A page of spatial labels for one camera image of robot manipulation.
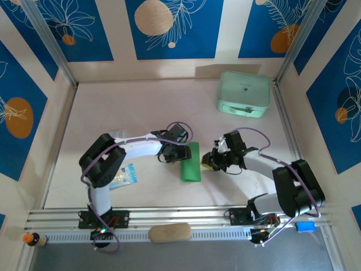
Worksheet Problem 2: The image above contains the blue snack packet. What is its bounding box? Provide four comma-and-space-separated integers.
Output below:
108, 163, 139, 190

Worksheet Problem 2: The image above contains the mint green zip case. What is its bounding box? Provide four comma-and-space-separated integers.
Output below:
215, 70, 271, 119

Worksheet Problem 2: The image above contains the tan oval wooden block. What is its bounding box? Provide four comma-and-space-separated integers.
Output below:
148, 222, 192, 243

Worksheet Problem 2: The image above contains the small blue box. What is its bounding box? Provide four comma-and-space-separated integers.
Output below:
294, 221, 316, 233

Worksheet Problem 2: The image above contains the small bottle orange cap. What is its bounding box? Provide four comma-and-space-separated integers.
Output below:
22, 231, 47, 248

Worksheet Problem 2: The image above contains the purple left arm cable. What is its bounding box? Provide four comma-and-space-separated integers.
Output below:
80, 121, 194, 254

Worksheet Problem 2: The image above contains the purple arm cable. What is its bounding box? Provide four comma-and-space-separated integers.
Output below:
235, 127, 321, 249
80, 121, 194, 254

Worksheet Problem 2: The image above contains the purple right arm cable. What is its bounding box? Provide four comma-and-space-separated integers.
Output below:
235, 127, 321, 249

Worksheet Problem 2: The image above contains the aluminium mounting rail beam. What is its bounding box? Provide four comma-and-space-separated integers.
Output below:
24, 204, 337, 231

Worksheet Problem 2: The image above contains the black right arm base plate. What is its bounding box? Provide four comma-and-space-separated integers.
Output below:
228, 208, 280, 226

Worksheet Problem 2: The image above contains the aluminium table edge rail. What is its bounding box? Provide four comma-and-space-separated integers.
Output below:
41, 83, 78, 209
271, 80, 302, 167

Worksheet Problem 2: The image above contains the grey slotted cable duct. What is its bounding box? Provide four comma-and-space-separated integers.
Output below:
45, 228, 254, 243

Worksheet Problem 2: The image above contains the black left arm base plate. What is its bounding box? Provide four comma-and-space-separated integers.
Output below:
78, 210, 130, 229

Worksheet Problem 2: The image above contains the aluminium frame post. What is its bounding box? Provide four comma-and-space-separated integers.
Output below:
275, 0, 325, 85
21, 0, 78, 87

